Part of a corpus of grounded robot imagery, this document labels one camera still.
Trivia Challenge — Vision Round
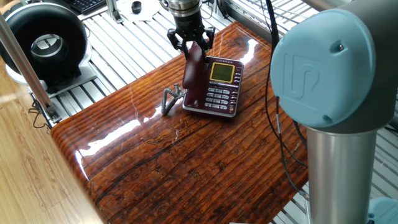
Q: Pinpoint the short aluminium upright post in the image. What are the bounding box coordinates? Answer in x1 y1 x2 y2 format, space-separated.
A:
104 0 124 24

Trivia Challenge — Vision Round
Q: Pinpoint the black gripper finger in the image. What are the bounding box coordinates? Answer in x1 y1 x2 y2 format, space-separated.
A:
197 26 216 64
167 27 190 60

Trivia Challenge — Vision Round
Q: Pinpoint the aluminium frame post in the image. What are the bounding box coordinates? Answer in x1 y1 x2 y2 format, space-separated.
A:
0 14 63 124

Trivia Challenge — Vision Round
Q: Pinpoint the maroon telephone base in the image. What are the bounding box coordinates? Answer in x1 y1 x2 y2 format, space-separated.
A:
182 55 245 118

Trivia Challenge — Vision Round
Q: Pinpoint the black ring shaped device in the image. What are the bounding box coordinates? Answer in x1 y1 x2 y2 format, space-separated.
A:
0 2 100 100

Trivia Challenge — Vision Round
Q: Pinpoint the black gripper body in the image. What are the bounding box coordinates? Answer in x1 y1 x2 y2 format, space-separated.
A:
172 12 206 44

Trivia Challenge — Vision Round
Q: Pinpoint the grey telephone cord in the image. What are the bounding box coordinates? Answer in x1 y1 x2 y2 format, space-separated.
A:
160 82 187 116

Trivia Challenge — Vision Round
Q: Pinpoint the thin black floor cable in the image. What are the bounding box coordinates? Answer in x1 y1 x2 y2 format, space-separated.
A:
27 91 53 135

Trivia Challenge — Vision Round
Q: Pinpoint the white paper sheet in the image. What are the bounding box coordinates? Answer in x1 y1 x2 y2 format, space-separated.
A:
117 0 167 23

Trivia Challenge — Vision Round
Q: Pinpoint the maroon telephone handset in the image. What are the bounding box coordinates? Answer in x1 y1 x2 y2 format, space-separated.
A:
182 42 208 91

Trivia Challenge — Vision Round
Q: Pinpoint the grey aluminium frame rail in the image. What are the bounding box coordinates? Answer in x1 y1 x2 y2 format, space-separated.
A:
217 0 282 43

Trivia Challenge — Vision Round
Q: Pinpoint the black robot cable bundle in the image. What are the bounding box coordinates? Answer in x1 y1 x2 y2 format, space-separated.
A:
259 0 310 200

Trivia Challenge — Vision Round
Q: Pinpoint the black keyboard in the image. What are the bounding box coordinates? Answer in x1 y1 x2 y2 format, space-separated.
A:
63 0 107 15

